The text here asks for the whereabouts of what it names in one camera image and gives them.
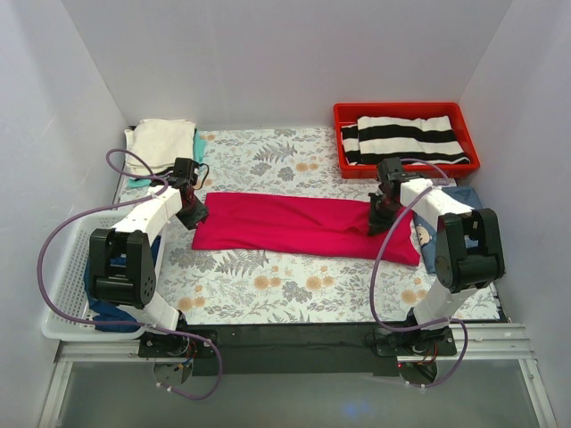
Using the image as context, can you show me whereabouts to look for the crimson red t shirt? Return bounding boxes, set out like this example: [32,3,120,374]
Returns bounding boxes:
[191,192,421,268]

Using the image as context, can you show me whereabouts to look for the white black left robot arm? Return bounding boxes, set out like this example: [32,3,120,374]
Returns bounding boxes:
[87,158,208,357]

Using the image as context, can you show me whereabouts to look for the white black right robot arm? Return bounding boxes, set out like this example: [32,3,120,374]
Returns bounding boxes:
[368,158,505,355]

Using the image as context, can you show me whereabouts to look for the grey blue folded shirt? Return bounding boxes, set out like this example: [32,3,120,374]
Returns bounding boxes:
[414,185,483,274]

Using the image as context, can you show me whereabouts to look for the teal folded shirt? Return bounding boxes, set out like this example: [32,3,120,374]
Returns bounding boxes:
[127,132,207,188]

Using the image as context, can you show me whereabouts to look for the cream folded shirt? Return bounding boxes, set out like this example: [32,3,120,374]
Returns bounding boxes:
[124,119,195,173]

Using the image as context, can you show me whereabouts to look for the black white striped shirt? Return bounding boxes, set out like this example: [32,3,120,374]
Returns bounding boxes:
[341,116,470,165]

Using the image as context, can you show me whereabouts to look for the red plastic tray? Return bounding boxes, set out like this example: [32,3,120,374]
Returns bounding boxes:
[333,102,480,178]

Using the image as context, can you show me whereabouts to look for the navy blue shirt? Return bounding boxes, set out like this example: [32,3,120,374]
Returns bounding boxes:
[83,235,161,333]

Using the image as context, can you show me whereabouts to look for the white plastic laundry basket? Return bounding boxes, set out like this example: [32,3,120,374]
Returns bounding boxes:
[42,210,165,342]

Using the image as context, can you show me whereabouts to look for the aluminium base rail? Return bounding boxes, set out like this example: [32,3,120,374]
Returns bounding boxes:
[40,324,557,427]

